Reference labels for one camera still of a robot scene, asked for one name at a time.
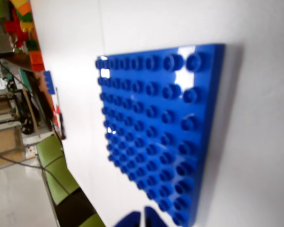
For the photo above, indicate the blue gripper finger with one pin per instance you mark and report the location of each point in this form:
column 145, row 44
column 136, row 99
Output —
column 153, row 218
column 131, row 220

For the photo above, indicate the small blue block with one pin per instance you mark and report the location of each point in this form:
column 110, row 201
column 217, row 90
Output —
column 49, row 82

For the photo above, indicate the blue 8x8 studded base plate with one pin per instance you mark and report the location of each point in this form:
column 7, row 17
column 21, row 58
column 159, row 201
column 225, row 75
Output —
column 156, row 118

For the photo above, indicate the colourful block stack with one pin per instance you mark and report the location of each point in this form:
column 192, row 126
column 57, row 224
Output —
column 23, row 26

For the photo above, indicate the green and black chair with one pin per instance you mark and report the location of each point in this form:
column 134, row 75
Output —
column 52, row 163

